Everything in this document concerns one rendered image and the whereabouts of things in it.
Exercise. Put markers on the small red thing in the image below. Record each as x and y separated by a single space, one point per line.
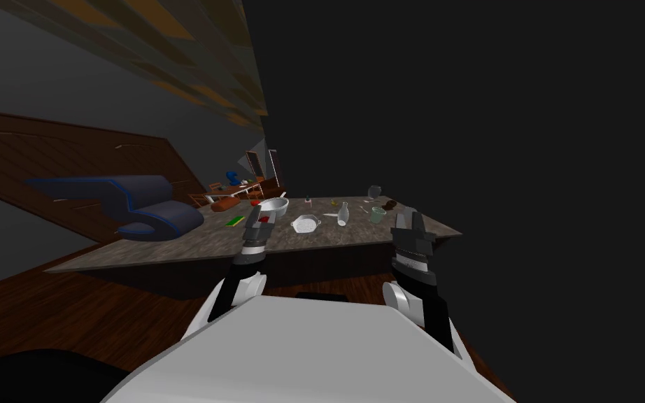
263 219

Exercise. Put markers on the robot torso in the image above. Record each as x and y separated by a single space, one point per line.
311 358

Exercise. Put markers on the white bowl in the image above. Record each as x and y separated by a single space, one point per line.
275 206

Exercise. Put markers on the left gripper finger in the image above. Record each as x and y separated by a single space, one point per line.
254 212
270 218

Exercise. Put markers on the green mug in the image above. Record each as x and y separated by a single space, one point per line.
377 215

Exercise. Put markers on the white dining table with chairs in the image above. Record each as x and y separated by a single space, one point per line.
233 189

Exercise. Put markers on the brown framed door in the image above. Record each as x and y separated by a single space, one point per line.
264 165

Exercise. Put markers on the grey wine glass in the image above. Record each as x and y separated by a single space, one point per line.
374 192

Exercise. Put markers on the dark blue sofa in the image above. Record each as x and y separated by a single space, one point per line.
149 215

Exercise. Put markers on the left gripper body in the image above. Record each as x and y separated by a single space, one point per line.
256 234

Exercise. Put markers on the white spoon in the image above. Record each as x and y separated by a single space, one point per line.
364 209

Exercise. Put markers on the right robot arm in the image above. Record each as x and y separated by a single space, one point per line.
424 302

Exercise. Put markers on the brown bread loaf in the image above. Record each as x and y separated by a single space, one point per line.
225 205

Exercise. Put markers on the white bottle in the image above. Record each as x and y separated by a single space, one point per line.
343 215

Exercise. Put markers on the dark brown round thing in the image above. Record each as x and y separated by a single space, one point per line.
390 205

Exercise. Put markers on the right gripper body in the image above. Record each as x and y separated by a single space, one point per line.
413 246

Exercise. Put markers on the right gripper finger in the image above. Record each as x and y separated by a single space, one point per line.
404 219
419 223

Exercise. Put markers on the green flat book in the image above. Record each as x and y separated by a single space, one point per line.
235 221

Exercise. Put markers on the stone-topped table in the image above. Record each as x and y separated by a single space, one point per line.
199 243

